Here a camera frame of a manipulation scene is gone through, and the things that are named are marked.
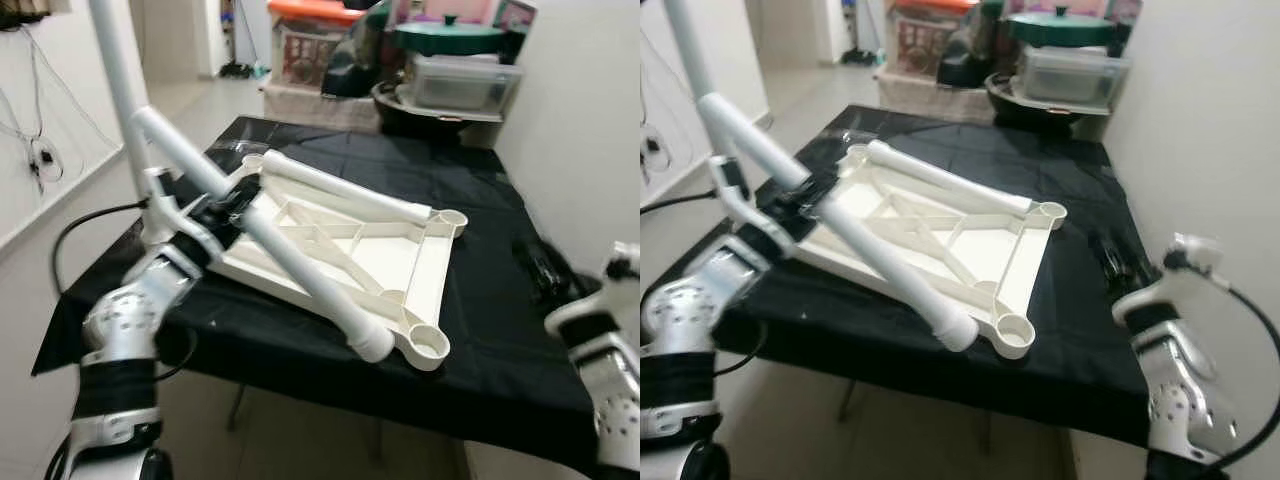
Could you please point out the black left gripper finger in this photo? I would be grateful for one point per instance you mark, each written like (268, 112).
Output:
(822, 185)
(795, 232)
(248, 194)
(222, 238)

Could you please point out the white plastic table leg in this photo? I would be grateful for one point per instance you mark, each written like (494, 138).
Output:
(115, 90)
(350, 190)
(950, 180)
(870, 240)
(290, 250)
(690, 50)

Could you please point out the white children table top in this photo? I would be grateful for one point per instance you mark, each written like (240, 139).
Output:
(390, 265)
(995, 250)

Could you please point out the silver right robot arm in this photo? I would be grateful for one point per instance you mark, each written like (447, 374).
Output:
(1175, 370)
(610, 390)

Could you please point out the beige patterned bench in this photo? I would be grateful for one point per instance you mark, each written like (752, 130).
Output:
(310, 105)
(925, 92)

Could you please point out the black floor appliance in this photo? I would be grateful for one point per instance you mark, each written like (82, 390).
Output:
(235, 70)
(858, 58)

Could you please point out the black tablecloth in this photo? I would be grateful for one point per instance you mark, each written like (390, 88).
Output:
(900, 340)
(300, 350)

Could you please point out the black power adapter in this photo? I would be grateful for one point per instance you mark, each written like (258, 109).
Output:
(45, 158)
(655, 150)

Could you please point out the orange-lidded storage box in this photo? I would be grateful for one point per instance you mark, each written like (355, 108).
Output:
(305, 45)
(920, 40)

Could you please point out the black plastic bag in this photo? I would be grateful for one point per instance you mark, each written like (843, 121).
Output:
(965, 55)
(355, 65)

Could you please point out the black round basin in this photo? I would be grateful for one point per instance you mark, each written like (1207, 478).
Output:
(400, 110)
(1010, 105)

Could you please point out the clear plastic storage bin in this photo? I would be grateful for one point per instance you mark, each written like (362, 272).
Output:
(460, 82)
(1070, 72)

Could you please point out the green round lid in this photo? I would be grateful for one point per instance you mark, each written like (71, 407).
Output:
(450, 38)
(1060, 28)

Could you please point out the colourful printed box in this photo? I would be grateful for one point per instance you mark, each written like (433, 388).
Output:
(515, 15)
(1125, 10)

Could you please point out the pink cardboard box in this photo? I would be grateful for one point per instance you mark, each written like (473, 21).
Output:
(440, 8)
(1050, 5)

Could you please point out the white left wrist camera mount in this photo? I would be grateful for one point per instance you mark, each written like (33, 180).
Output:
(740, 205)
(165, 215)

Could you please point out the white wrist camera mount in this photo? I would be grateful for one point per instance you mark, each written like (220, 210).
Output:
(1195, 258)
(740, 205)
(622, 270)
(165, 215)

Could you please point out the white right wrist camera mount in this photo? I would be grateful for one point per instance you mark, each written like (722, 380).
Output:
(1195, 258)
(622, 270)

